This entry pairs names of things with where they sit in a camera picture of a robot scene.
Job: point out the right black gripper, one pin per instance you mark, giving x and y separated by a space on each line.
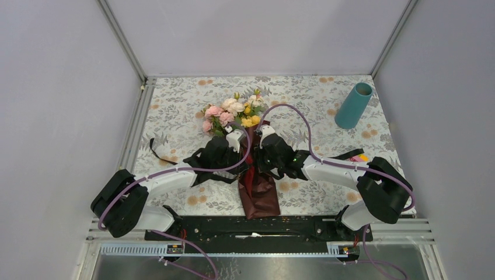
260 165

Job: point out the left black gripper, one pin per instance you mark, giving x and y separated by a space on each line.
237 156

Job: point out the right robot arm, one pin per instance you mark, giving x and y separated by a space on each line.
384 191

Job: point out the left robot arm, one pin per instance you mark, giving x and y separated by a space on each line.
122 204

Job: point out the teal cylindrical vase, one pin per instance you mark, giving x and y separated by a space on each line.
354 106

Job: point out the floral patterned table mat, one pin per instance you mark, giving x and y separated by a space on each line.
175 121

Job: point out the colourful block stack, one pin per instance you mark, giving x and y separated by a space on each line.
359 158

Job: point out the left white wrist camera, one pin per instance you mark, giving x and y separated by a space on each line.
234 138

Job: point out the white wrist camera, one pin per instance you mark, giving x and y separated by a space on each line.
263 132
234 138

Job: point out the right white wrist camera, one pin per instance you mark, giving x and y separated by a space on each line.
263 132

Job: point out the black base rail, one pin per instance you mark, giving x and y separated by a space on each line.
273 235

